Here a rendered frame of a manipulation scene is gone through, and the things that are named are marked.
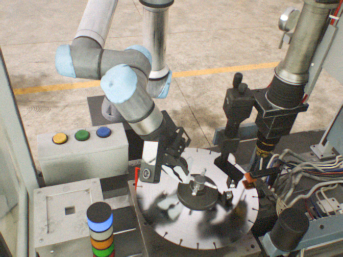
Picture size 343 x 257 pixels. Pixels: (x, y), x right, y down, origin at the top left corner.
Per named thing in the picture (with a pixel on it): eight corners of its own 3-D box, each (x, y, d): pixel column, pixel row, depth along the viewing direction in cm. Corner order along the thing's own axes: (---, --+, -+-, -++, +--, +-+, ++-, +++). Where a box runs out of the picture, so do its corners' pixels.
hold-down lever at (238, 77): (237, 91, 72) (249, 88, 72) (229, 71, 76) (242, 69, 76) (234, 114, 79) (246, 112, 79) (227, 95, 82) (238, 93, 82)
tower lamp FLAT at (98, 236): (91, 243, 63) (89, 235, 60) (88, 223, 66) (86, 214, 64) (115, 237, 64) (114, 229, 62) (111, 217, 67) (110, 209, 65)
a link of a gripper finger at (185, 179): (203, 169, 91) (188, 147, 85) (195, 187, 87) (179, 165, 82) (194, 168, 92) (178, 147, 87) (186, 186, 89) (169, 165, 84)
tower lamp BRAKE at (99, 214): (89, 234, 60) (88, 225, 58) (86, 213, 63) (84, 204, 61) (114, 229, 62) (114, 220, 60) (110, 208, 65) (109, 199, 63)
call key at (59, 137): (54, 146, 108) (53, 142, 107) (53, 137, 111) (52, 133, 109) (67, 144, 109) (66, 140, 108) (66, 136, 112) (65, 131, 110)
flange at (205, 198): (196, 169, 97) (198, 163, 96) (226, 194, 92) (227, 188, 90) (168, 189, 91) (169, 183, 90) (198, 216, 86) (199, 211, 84)
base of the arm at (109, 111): (99, 102, 148) (97, 83, 142) (132, 98, 152) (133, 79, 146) (104, 124, 138) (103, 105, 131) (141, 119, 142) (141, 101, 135)
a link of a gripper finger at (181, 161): (194, 172, 85) (178, 149, 80) (192, 177, 84) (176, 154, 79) (179, 171, 87) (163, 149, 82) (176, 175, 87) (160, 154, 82)
